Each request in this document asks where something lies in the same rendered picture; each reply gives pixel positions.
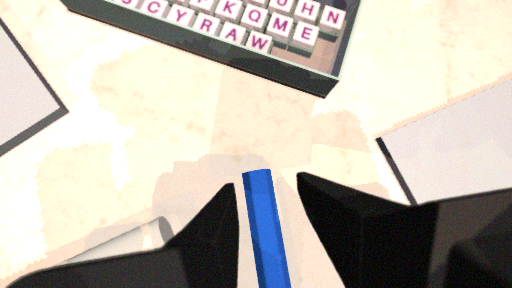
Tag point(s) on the blue stylus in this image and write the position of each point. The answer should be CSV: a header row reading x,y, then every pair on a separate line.
x,y
267,240

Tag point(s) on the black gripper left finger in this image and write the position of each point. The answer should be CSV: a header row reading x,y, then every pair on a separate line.
x,y
203,254

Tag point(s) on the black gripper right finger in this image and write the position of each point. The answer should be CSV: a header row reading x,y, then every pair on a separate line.
x,y
374,242

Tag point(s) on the cream cylinder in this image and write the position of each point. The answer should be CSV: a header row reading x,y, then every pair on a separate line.
x,y
152,234

